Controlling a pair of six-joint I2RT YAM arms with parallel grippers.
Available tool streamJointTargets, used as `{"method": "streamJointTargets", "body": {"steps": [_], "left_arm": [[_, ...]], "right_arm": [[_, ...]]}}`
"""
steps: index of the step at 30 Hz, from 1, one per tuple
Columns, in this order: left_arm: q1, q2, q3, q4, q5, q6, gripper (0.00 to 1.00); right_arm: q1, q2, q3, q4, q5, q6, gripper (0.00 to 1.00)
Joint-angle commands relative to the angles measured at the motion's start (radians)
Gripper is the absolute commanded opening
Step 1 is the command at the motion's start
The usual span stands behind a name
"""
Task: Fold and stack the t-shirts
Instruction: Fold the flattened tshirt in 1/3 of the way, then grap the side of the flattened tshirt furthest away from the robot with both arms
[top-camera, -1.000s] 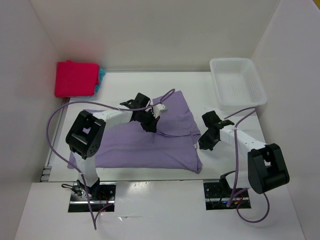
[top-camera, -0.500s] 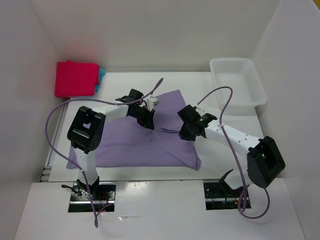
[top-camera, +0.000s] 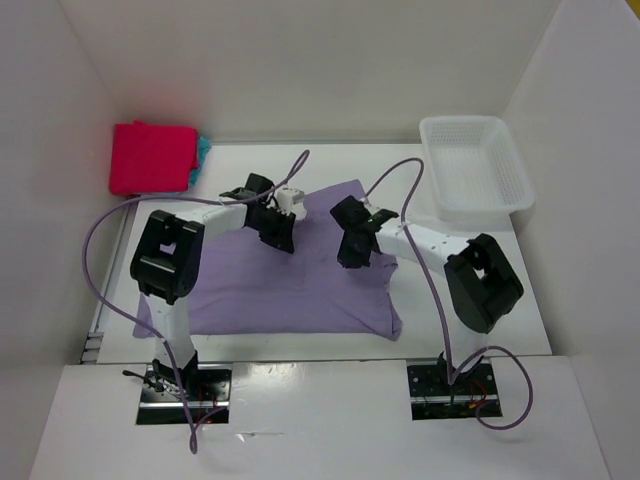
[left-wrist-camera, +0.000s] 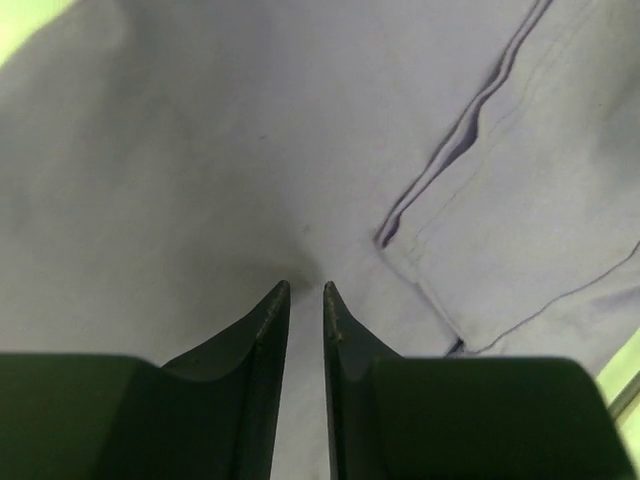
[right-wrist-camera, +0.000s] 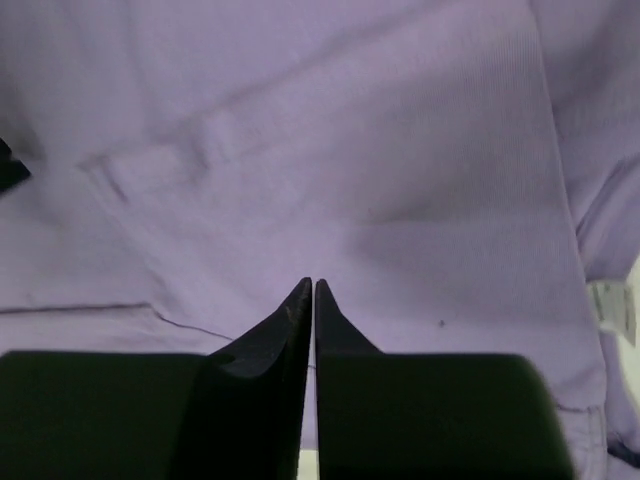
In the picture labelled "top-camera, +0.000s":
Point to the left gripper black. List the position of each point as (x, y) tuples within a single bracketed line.
[(282, 236)]

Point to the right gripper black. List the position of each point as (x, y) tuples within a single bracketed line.
[(347, 257)]

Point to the lavender t shirt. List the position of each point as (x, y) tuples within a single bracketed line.
[(246, 287)]

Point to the cyan t shirt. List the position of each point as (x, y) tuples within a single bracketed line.
[(203, 148)]

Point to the magenta t shirt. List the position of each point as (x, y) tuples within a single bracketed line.
[(148, 158)]

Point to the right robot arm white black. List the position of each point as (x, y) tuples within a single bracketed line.
[(471, 280)]

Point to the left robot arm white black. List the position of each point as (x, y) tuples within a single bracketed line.
[(167, 260)]

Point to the white plastic basket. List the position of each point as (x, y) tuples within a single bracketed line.
[(476, 169)]

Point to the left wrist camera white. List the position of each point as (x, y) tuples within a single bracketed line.
[(290, 200)]

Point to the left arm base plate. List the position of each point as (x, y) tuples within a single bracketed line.
[(160, 403)]

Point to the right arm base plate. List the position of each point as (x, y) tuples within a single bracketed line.
[(432, 398)]

